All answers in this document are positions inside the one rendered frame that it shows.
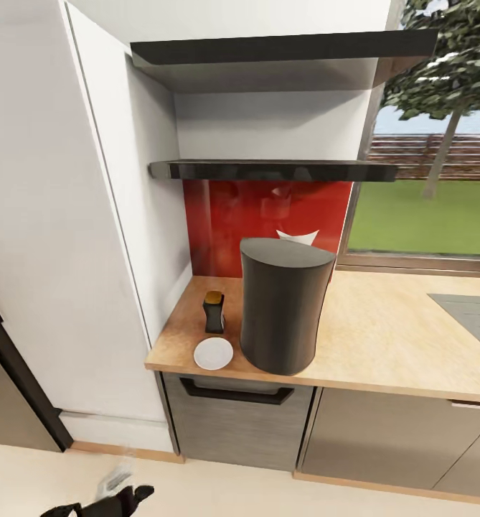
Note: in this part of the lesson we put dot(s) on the cabinet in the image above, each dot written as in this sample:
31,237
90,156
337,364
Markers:
395,439
27,418

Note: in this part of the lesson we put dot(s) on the paper coffee filter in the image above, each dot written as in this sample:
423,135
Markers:
305,239

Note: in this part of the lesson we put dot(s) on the bottle of coffee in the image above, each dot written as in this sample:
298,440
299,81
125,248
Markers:
212,306

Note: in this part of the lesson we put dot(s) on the saucer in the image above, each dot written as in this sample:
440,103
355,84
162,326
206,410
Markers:
213,353

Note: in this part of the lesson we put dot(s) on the coffee maker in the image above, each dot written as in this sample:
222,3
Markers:
284,285

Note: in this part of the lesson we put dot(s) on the dishwasher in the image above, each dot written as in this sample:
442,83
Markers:
238,421

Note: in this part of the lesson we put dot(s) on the fixed window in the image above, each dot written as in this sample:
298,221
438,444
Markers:
426,121

